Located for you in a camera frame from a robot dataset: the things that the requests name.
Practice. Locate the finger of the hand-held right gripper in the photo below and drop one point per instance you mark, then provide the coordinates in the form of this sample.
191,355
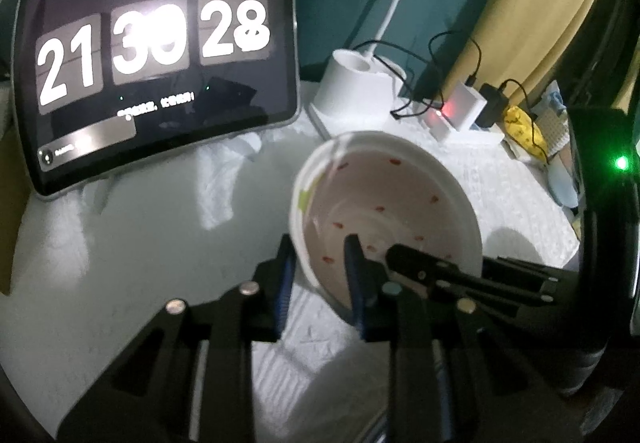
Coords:
525,270
415,263

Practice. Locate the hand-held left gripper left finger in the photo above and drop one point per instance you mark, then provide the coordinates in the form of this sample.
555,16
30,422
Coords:
286,283

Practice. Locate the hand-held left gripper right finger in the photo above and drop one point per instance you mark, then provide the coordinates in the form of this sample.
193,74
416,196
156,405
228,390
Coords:
356,283

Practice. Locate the white bowl with red spots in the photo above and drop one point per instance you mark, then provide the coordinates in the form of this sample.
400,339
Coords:
390,198

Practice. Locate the stack of pastel cups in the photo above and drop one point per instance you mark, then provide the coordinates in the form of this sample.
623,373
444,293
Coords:
562,178

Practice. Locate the dotted paper card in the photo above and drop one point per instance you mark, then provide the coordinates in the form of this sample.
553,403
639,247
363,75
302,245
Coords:
555,130

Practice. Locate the yellow packet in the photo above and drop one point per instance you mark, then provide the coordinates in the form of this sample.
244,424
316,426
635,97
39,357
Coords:
520,128

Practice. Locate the white tablecloth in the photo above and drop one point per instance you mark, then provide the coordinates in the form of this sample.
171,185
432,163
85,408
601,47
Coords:
150,248

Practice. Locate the white charger block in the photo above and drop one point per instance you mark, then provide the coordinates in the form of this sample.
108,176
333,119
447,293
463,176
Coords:
467,108

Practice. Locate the black power adapter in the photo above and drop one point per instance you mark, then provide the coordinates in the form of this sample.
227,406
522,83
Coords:
492,105

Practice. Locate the white lamp base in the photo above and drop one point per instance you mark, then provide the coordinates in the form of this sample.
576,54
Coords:
350,93

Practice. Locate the tablet with clock display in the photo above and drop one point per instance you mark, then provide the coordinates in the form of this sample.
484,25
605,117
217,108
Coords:
150,73

